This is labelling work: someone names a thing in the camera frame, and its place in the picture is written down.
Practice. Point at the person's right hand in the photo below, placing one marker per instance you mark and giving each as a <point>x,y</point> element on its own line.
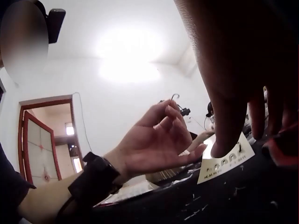
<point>236,58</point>

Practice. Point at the person's left hand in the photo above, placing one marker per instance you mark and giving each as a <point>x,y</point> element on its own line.
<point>151,144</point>

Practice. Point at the person's left fingers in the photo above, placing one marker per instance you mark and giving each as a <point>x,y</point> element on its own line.
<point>193,152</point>

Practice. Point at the person's right index finger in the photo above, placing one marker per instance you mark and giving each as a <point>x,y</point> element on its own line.
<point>257,116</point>

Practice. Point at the person's right middle finger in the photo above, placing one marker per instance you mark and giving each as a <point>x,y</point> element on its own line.
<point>275,112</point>

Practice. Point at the person's right ring finger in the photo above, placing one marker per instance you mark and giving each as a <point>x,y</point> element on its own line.
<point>293,109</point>

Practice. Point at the person's left middle finger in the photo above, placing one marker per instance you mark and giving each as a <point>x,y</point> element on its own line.
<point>179,137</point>

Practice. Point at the person's left thumb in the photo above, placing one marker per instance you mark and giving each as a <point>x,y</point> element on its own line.
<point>154,112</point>

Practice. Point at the person's left index finger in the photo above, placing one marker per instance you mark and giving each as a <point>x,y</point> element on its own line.
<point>178,117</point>

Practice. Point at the person's right thumb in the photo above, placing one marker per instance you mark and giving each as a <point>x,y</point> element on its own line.
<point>225,130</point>

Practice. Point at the small metal hook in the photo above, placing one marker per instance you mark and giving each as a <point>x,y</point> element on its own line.
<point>175,96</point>
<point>239,148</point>

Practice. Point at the white hook card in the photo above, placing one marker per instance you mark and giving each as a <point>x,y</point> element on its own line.
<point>224,168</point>

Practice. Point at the small black device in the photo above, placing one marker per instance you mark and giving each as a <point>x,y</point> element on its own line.
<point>185,111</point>

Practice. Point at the red and black object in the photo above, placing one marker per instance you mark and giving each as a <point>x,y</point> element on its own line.
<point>282,142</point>

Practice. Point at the black work mat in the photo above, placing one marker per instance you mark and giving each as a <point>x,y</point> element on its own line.
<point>210,203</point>

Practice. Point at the white paper sheet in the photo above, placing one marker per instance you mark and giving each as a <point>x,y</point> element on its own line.
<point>135,191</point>

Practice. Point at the black wrist band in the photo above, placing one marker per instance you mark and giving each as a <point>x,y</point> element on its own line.
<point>93,175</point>

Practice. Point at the red-framed door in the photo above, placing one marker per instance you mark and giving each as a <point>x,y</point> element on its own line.
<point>46,140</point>

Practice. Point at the person's body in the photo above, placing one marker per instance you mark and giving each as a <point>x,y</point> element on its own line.
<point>11,186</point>

